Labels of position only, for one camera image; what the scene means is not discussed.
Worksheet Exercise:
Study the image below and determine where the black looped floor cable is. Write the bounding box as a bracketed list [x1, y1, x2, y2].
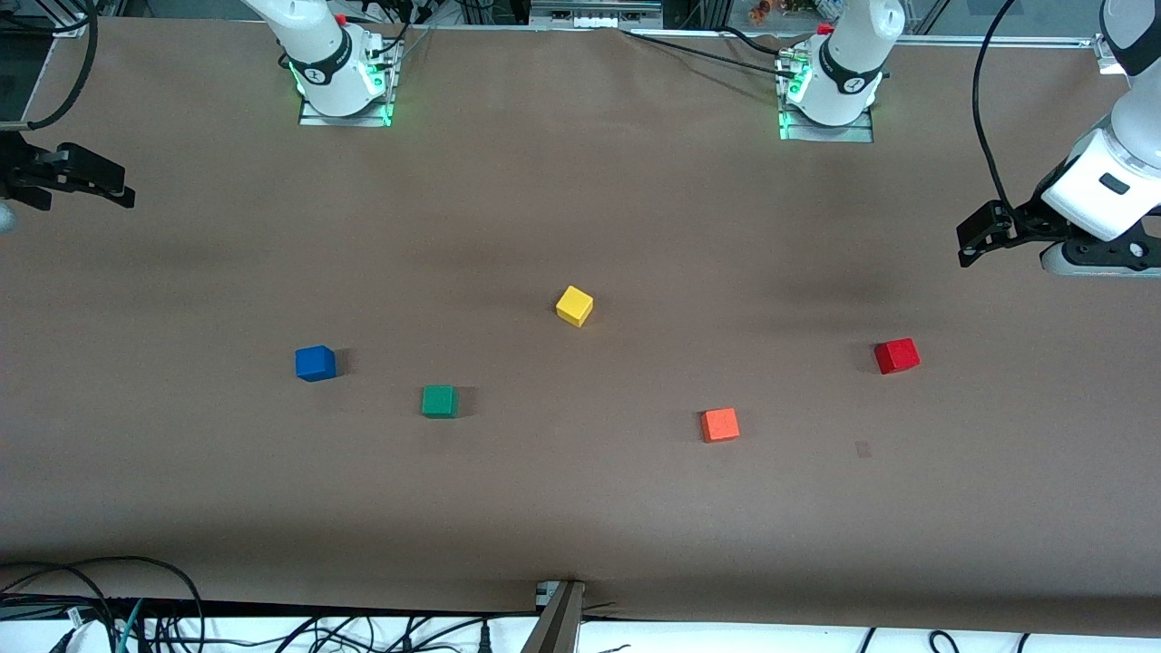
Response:
[0, 555, 206, 653]

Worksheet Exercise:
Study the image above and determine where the aluminium profile beam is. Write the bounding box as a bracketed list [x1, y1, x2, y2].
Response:
[521, 580, 587, 653]

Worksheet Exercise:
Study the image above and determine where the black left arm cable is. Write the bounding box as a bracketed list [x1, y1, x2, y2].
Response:
[972, 0, 1021, 219]

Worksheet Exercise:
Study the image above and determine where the blue cube block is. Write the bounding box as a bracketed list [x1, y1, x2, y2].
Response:
[295, 345, 337, 383]

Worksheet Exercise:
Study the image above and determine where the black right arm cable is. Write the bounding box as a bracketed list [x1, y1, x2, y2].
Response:
[23, 0, 99, 132]

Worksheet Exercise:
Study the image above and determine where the metal frame crossbar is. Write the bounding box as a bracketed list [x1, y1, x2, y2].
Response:
[529, 0, 665, 30]

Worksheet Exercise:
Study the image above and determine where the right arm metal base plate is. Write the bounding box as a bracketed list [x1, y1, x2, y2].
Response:
[298, 41, 395, 128]

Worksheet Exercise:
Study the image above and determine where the yellow cube block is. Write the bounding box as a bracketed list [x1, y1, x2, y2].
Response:
[555, 285, 595, 328]

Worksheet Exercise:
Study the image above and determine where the teal cable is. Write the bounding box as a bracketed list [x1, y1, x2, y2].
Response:
[112, 599, 147, 653]

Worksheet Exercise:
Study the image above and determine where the aluminium frame rail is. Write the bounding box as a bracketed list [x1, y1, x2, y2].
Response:
[871, 34, 1098, 47]

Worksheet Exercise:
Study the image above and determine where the thick black table cable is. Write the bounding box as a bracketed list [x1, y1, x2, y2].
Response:
[621, 30, 801, 75]

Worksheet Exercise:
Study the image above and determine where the red cube block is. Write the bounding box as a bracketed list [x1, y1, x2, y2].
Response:
[874, 337, 922, 375]

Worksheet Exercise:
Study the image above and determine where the thin black table cable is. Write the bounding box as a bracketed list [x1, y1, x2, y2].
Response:
[717, 25, 785, 57]

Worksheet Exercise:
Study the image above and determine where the brown paper table cover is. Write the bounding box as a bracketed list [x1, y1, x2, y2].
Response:
[0, 16, 1161, 636]

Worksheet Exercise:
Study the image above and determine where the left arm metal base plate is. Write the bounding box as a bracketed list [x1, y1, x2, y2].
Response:
[778, 98, 876, 143]

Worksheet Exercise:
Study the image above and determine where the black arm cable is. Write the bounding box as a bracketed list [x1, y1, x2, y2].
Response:
[972, 0, 1021, 219]
[23, 0, 99, 132]

